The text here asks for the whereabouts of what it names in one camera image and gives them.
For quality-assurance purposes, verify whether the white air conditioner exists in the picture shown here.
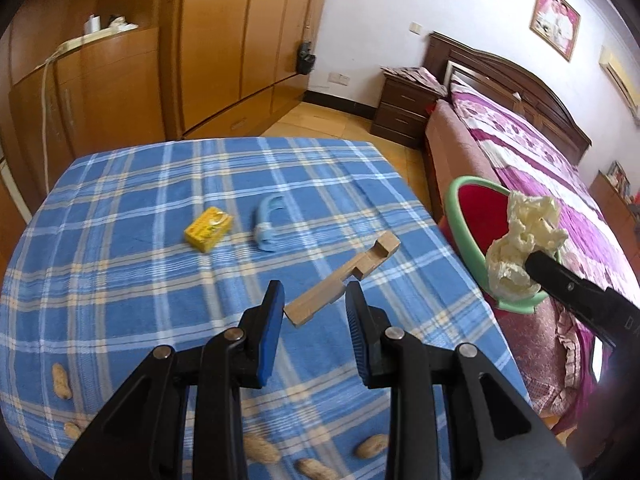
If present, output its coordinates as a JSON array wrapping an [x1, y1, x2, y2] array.
[[599, 45, 640, 113]]

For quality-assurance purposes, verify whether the dark wooden headboard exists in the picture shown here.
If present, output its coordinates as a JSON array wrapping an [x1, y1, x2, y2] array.
[[429, 31, 592, 163]]

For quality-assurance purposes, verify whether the bed with floral bedding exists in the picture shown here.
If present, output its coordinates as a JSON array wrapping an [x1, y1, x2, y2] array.
[[425, 100, 586, 416]]

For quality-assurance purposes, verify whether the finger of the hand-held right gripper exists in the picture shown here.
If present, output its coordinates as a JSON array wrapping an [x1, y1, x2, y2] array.
[[524, 250, 608, 312]]

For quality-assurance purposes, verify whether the light wooden nightstand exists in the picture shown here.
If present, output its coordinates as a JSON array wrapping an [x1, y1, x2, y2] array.
[[590, 170, 640, 256]]

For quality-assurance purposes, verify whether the wooden block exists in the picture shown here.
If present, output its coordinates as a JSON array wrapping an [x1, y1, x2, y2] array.
[[284, 231, 401, 328]]

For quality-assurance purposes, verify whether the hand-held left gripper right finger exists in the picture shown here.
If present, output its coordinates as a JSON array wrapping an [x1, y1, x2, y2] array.
[[345, 281, 583, 480]]

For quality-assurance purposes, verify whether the wooden wardrobe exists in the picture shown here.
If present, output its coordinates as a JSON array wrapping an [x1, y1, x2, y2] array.
[[160, 0, 336, 141]]

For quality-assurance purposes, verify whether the white tissue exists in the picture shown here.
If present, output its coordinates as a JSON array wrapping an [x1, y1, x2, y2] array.
[[485, 191, 570, 301]]

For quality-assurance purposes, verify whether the white power strip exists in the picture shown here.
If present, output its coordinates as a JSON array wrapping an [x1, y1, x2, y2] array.
[[55, 30, 108, 53]]

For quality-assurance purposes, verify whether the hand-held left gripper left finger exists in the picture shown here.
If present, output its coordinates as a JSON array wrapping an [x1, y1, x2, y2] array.
[[54, 280, 286, 480]]

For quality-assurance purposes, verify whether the patterned cloth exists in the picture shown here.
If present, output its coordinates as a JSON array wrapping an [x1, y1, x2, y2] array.
[[381, 66, 448, 98]]

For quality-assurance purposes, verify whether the dark wooden nightstand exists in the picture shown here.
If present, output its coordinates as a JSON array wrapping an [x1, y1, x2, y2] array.
[[371, 67, 448, 150]]

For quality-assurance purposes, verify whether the black hanging device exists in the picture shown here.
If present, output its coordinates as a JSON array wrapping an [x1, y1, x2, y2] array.
[[296, 42, 317, 76]]

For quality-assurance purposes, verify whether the small yellow box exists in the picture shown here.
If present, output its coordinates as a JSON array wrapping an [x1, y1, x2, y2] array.
[[184, 206, 235, 253]]

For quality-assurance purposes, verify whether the framed wall picture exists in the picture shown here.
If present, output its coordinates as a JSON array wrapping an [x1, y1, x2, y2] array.
[[530, 0, 582, 62]]

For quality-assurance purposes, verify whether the white power cable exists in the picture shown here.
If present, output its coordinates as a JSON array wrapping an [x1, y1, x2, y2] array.
[[42, 52, 57, 196]]

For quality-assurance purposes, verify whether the low wooden cabinet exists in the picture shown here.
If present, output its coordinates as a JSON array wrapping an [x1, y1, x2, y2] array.
[[7, 27, 168, 196]]

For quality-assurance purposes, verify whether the green basin with red inside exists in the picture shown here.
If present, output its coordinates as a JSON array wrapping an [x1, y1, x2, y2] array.
[[445, 175, 563, 313]]

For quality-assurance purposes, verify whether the blue plaid tablecloth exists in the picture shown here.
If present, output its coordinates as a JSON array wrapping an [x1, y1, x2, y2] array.
[[0, 137, 531, 480]]

